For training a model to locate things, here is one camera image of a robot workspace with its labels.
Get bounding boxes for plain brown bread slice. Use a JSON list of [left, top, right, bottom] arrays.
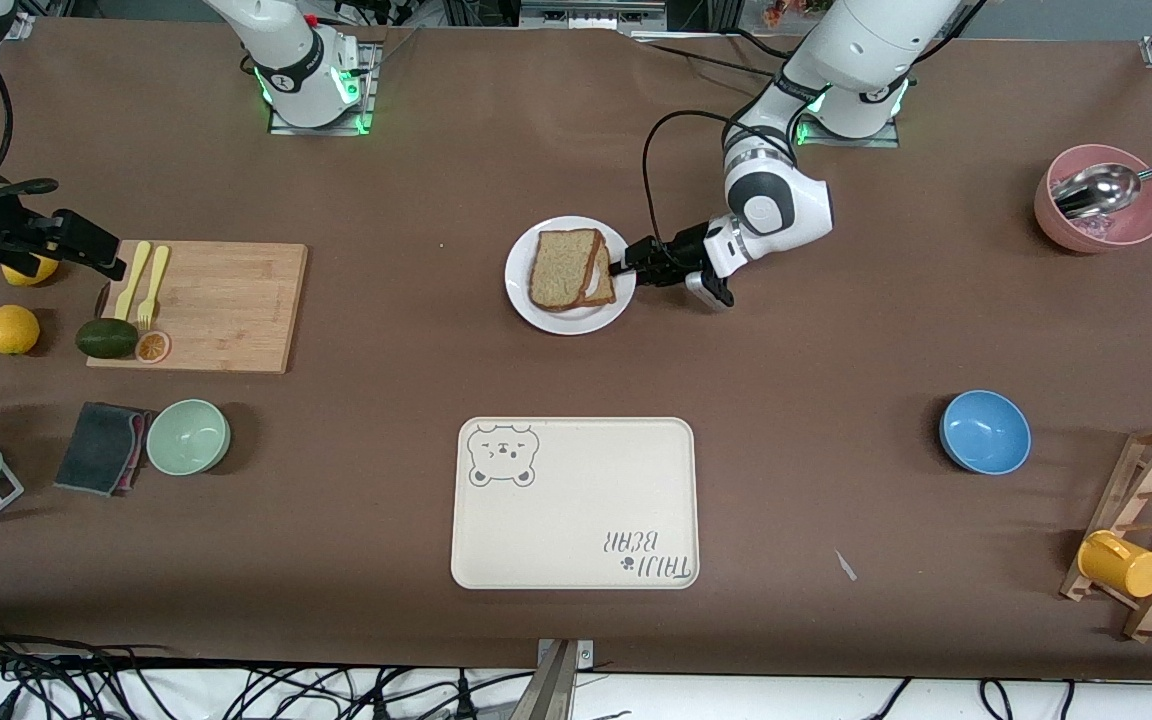
[[529, 228, 604, 312]]

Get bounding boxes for white round plate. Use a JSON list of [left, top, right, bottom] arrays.
[[505, 216, 637, 335]]

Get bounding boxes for yellow plastic knife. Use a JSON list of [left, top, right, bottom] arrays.
[[114, 240, 152, 323]]

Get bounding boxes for yellow lemon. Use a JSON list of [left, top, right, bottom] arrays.
[[1, 255, 59, 287], [0, 305, 41, 356]]

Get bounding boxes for yellow plastic fork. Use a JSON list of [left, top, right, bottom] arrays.
[[137, 245, 171, 331]]

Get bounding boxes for dark green avocado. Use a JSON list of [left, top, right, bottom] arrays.
[[75, 318, 140, 359]]

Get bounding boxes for yellow lemon lower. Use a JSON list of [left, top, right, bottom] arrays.
[[0, 305, 41, 356]]

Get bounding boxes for wooden cutting board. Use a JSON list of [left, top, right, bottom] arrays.
[[87, 241, 309, 375]]

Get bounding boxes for folded grey cloth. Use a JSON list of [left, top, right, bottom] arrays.
[[54, 402, 152, 498]]

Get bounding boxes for pale green bowl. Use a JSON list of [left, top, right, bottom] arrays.
[[146, 399, 232, 476]]

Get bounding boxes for cream bear print tray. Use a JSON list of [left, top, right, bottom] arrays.
[[451, 417, 700, 590]]

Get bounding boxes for colourful plastic items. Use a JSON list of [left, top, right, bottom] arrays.
[[764, 0, 832, 26]]

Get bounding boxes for blue bowl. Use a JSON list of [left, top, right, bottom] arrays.
[[939, 390, 1032, 475]]

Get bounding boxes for metal scoop spoon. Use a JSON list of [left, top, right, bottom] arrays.
[[1050, 152, 1152, 221]]

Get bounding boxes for pink bowl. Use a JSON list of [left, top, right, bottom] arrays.
[[1034, 144, 1152, 253]]

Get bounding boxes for yellow mug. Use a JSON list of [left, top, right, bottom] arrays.
[[1077, 530, 1152, 599]]

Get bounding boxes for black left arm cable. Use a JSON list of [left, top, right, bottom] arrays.
[[642, 110, 769, 246]]

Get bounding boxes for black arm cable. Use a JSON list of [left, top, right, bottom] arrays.
[[0, 55, 57, 196], [642, 110, 769, 246]]

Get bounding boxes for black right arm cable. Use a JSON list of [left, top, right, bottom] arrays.
[[0, 55, 57, 196]]

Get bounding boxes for black table power cable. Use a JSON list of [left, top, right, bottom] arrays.
[[636, 28, 797, 83]]

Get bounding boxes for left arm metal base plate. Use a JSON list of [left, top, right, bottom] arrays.
[[794, 55, 900, 149]]

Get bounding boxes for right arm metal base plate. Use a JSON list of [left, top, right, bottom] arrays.
[[268, 40, 382, 136]]

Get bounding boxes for black floor cable bundle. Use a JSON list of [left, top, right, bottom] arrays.
[[0, 620, 537, 720]]

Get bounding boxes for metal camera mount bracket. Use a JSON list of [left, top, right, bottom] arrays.
[[521, 638, 595, 720]]

